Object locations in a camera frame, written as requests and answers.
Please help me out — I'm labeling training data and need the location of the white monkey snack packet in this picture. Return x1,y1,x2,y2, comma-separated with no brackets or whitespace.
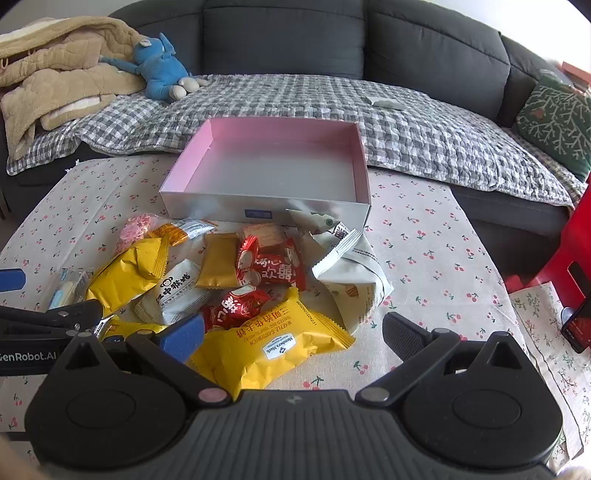
133,259,212,326

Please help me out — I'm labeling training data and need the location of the gold wafer bar packet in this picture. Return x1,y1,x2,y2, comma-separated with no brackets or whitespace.
197,233,239,289

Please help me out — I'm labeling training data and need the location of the large white snack bag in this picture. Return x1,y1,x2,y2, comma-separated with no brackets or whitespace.
287,209,393,334

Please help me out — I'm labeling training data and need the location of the blue plush toy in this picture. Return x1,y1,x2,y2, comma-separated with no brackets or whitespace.
99,33,208,102

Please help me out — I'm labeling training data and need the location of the green patterned cushion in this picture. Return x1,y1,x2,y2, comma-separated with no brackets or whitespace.
516,74,590,182

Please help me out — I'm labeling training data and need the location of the black smartphone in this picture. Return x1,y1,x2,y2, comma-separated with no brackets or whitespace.
561,298,591,354

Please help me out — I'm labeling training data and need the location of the red heart snack packet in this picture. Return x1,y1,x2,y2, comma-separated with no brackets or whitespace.
236,235,305,290

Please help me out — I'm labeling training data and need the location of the orange silver snack packet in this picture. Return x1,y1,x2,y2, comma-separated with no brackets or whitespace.
147,218,216,247

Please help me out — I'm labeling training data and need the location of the cherry print tablecloth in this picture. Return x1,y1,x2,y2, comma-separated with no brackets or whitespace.
0,154,584,471

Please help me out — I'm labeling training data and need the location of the clear wafer biscuit packet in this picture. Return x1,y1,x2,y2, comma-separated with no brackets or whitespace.
242,223,287,254

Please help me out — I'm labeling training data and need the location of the yellow maple sandwich packet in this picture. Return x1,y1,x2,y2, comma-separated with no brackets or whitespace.
186,287,355,399

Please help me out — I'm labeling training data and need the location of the floral paper sheet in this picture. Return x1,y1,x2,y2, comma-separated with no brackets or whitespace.
510,282,590,470

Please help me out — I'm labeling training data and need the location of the pink cardboard box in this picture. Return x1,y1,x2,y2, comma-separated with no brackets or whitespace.
159,117,370,230

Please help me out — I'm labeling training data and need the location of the dark grey sofa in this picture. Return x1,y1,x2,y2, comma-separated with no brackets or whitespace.
0,0,591,278

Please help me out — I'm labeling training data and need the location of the grey checkered quilt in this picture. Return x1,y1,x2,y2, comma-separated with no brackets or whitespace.
6,74,587,206

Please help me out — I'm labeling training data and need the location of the yellow ridged snack packet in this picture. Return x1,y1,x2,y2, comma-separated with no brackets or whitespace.
85,237,169,317

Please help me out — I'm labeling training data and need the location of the pink candy bag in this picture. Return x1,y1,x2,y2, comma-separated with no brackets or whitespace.
114,213,161,255

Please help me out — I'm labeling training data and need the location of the white paper pad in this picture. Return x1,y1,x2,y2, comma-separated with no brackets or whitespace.
366,96,405,111

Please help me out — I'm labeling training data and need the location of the red plastic stool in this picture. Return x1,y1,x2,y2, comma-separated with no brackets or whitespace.
505,186,591,308

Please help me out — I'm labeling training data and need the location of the beige fleece blanket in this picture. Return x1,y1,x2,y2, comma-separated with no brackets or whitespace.
1,16,145,160

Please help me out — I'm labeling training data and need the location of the blue white roll packet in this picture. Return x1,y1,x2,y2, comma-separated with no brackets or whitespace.
48,268,93,310

